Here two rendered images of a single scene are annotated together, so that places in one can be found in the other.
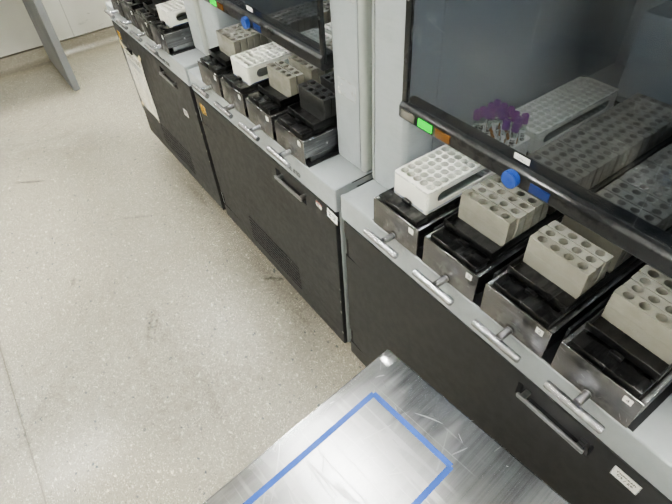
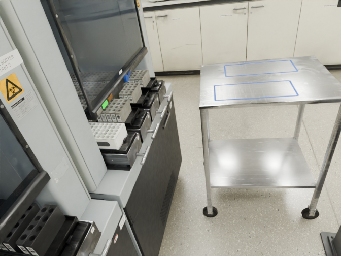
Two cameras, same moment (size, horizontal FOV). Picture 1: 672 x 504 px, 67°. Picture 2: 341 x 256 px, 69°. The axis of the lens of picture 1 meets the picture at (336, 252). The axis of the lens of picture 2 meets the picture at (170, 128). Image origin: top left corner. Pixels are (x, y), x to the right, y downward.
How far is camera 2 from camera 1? 126 cm
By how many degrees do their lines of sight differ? 87
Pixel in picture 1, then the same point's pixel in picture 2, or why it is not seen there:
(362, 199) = (116, 184)
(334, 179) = (106, 209)
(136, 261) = not seen: outside the picture
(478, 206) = (123, 108)
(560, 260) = (136, 88)
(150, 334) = not seen: outside the picture
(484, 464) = (207, 83)
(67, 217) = not seen: outside the picture
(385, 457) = (226, 91)
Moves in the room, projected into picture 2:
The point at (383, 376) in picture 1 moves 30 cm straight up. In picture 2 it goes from (208, 101) to (204, 31)
